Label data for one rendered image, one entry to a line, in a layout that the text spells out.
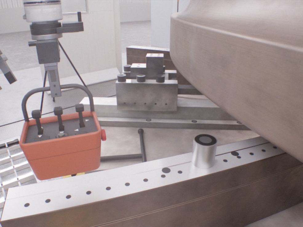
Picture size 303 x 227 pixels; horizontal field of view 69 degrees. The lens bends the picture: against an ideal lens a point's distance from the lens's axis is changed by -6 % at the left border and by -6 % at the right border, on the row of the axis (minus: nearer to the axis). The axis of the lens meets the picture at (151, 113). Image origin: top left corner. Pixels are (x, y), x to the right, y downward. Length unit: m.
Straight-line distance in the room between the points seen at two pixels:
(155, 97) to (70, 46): 2.31
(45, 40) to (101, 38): 3.37
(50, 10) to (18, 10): 13.41
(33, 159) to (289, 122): 0.63
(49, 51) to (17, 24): 13.43
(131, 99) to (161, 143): 0.38
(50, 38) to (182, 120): 1.38
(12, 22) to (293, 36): 13.65
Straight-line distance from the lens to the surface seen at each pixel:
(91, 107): 0.70
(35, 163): 0.64
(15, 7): 13.99
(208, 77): 0.92
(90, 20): 3.86
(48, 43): 0.58
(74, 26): 0.62
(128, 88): 1.68
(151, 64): 1.74
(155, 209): 0.81
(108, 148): 1.61
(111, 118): 1.87
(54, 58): 0.59
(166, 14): 5.71
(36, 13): 0.60
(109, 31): 4.01
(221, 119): 1.89
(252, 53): 0.71
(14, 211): 0.78
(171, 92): 1.67
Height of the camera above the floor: 1.20
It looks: 26 degrees down
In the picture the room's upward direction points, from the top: straight up
